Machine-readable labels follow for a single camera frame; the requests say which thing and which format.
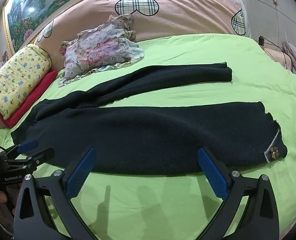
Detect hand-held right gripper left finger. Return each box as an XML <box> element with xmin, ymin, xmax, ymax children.
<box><xmin>14</xmin><ymin>147</ymin><xmax>97</xmax><ymax>240</ymax></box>

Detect green bed sheet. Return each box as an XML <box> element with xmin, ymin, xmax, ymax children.
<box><xmin>0</xmin><ymin>33</ymin><xmax>296</xmax><ymax>240</ymax></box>

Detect yellow printed pillow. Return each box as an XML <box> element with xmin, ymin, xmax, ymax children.
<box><xmin>0</xmin><ymin>44</ymin><xmax>53</xmax><ymax>120</ymax></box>

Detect floral ruffled pillow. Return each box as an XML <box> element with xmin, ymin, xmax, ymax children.
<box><xmin>57</xmin><ymin>14</ymin><xmax>144</xmax><ymax>88</ymax></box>

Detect pink quilt with plaid hearts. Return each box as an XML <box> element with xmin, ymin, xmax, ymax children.
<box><xmin>34</xmin><ymin>0</ymin><xmax>247</xmax><ymax>72</ymax></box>

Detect red cushion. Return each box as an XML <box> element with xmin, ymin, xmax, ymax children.
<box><xmin>0</xmin><ymin>70</ymin><xmax>59</xmax><ymax>128</ymax></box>

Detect gold framed landscape painting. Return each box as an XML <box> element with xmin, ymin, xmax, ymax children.
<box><xmin>2</xmin><ymin>0</ymin><xmax>208</xmax><ymax>57</ymax></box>

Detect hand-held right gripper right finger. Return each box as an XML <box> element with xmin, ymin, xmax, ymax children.
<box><xmin>197</xmin><ymin>147</ymin><xmax>280</xmax><ymax>240</ymax></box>

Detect black pants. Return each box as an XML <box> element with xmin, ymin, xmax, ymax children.
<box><xmin>11</xmin><ymin>62</ymin><xmax>288</xmax><ymax>176</ymax></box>

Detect thin charger cable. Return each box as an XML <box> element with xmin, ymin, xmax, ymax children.
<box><xmin>263</xmin><ymin>4</ymin><xmax>296</xmax><ymax>78</ymax></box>

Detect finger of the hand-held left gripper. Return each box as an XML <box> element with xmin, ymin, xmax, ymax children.
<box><xmin>0</xmin><ymin>140</ymin><xmax>39</xmax><ymax>160</ymax></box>
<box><xmin>23</xmin><ymin>148</ymin><xmax>56</xmax><ymax>167</ymax></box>

